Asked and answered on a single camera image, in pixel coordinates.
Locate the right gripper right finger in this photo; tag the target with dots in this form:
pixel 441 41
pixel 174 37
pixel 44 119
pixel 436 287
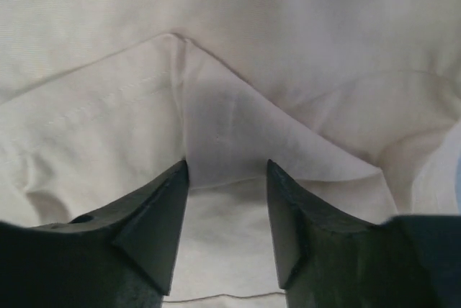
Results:
pixel 327 258

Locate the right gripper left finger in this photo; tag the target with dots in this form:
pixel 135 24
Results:
pixel 120 255

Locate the tan t shirt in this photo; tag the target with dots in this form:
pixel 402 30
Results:
pixel 357 99

